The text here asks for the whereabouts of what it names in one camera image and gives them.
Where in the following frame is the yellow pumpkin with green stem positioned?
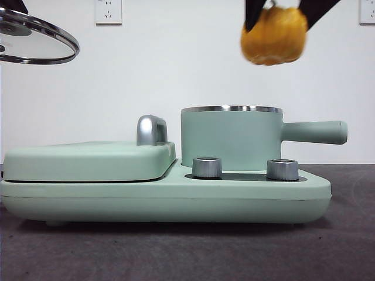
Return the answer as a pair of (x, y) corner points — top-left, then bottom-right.
(240, 0), (309, 67)

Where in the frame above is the glass pot lid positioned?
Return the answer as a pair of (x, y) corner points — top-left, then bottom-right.
(0, 7), (80, 65)

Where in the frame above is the silver control knob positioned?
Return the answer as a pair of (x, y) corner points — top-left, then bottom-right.
(192, 157), (223, 179)
(265, 159), (299, 180)

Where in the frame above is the black control panel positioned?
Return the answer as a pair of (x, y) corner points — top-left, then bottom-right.
(184, 172), (300, 181)

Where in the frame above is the mint green grill cover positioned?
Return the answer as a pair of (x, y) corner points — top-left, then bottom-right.
(2, 141), (177, 183)

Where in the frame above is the mint green breakfast machine base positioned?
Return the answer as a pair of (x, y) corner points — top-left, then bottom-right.
(0, 159), (332, 228)

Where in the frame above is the white wall socket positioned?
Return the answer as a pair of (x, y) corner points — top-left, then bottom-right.
(359, 0), (375, 25)
(94, 0), (123, 25)

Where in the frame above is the mint green pot with handle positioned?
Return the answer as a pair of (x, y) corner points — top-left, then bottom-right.
(180, 105), (349, 173)

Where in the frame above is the silver grill cover handle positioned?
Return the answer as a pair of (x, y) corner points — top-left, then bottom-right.
(136, 115), (168, 146)

